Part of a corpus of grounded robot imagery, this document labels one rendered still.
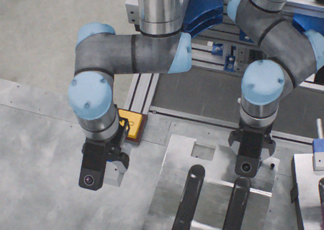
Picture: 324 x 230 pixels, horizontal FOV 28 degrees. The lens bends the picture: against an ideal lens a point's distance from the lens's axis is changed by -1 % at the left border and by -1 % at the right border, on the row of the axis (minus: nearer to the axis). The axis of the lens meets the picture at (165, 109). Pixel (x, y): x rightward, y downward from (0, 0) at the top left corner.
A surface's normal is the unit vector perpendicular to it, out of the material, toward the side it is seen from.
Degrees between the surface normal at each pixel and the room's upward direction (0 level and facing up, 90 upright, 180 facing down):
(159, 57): 53
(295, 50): 9
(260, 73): 0
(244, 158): 30
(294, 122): 0
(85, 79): 1
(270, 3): 73
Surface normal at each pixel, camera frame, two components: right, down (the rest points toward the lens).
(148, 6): -0.47, 0.43
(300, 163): -0.06, -0.43
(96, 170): -0.22, 0.08
